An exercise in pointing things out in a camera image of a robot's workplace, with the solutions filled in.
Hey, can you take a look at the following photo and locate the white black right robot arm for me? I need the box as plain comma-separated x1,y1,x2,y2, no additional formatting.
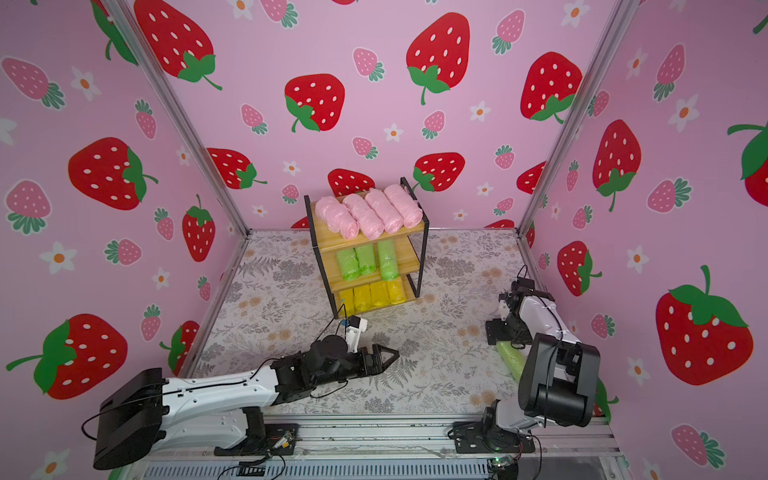
481,277,601,451

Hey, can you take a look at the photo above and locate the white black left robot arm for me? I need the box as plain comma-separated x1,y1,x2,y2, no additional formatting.
93,335,399,471

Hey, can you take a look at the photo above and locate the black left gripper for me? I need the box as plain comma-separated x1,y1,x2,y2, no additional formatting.
310,344,399,390

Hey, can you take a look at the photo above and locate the right aluminium corner post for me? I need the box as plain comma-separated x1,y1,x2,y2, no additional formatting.
517,0,640,240

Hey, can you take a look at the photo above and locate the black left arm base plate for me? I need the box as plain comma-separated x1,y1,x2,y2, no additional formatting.
214,423,299,457

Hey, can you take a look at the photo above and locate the three-tier wooden shelf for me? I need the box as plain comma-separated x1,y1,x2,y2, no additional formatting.
303,173,430,319

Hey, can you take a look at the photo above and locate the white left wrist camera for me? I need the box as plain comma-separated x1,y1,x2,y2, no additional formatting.
342,315,368,353

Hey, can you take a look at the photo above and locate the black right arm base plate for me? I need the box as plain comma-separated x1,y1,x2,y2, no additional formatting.
447,421,536,455

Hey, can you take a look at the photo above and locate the aluminium frame rail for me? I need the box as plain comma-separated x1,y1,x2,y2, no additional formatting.
126,414,633,479

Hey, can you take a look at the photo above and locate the aluminium corner post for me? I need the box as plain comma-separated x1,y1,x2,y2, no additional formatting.
104,0,250,238
517,0,640,240

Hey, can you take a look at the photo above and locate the yellow trash bag roll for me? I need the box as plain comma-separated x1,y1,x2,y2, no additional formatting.
353,285,372,312
370,281,390,308
338,289,356,316
386,277,407,305

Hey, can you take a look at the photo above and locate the green trash bag roll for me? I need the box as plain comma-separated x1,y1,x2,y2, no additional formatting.
354,244,377,276
336,248,360,281
496,342,526,382
376,239,400,281

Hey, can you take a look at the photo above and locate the left aluminium corner post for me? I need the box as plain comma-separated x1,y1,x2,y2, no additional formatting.
104,0,250,238

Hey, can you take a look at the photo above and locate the pink trash bag roll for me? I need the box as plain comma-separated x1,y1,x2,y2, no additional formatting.
342,194,384,240
365,189,404,234
384,185,423,228
315,196,360,240

